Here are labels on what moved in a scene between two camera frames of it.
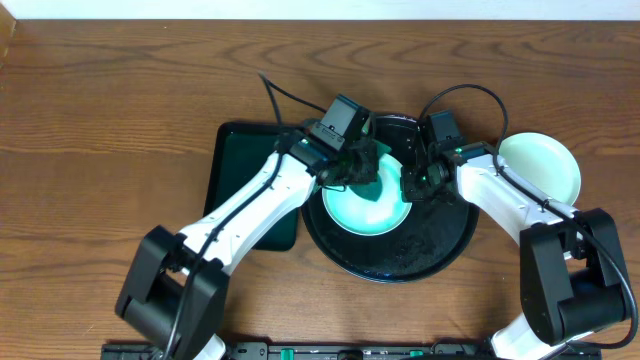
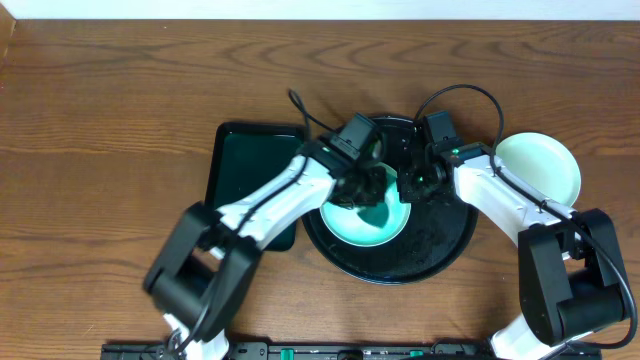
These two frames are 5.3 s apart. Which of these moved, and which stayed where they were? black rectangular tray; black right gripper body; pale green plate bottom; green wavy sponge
Moved: green wavy sponge
Stayed: black rectangular tray; black right gripper body; pale green plate bottom
